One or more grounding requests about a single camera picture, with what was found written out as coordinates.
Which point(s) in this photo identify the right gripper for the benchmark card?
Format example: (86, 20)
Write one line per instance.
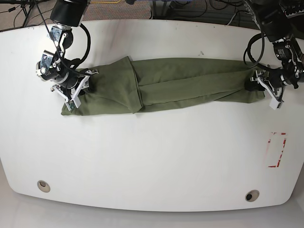
(71, 85)

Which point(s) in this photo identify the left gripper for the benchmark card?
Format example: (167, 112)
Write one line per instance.
(266, 81)

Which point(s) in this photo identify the olive green t-shirt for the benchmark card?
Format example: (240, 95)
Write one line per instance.
(127, 86)

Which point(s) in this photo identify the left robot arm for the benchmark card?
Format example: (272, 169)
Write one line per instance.
(275, 26)

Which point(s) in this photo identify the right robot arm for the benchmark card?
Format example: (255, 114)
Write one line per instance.
(66, 14)

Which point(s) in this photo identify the red tape rectangle marking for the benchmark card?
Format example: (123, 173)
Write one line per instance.
(275, 149)

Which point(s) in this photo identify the white power strip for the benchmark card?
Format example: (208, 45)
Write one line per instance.
(294, 11)

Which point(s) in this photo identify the black tripod stand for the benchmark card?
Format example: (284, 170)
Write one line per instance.
(24, 6)

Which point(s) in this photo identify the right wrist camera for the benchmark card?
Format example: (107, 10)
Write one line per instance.
(72, 104)

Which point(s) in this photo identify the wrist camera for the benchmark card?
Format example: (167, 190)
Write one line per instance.
(72, 104)
(275, 104)

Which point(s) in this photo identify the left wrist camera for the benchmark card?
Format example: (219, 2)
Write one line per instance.
(275, 104)

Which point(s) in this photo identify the left table cable grommet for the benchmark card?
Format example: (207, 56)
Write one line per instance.
(43, 186)

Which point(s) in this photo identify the table cable grommet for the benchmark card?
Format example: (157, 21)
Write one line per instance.
(252, 195)
(43, 186)

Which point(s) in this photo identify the right table cable grommet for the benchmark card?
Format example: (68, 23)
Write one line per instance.
(252, 195)

